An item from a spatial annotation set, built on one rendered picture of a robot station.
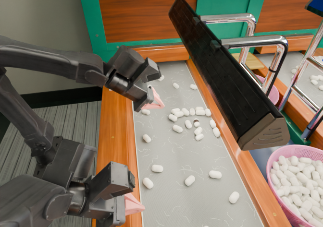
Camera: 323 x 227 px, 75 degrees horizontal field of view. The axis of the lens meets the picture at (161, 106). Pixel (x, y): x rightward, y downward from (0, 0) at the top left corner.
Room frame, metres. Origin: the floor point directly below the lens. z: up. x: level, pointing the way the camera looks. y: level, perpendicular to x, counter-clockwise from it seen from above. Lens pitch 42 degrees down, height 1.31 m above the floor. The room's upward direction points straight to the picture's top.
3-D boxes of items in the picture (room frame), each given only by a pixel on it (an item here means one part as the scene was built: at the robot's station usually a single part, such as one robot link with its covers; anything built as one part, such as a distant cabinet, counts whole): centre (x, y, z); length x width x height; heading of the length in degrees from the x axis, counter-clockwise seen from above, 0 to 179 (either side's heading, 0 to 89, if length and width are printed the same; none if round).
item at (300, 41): (1.04, -0.66, 0.83); 0.30 x 0.06 x 0.07; 99
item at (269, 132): (0.51, -0.11, 1.08); 0.62 x 0.08 x 0.07; 9
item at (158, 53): (0.93, 0.02, 0.83); 0.30 x 0.06 x 0.07; 99
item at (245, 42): (0.52, -0.19, 0.90); 0.20 x 0.19 x 0.45; 9
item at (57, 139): (0.43, 0.40, 0.71); 0.20 x 0.07 x 0.08; 11
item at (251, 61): (0.94, -0.33, 0.77); 0.33 x 0.15 x 0.01; 99
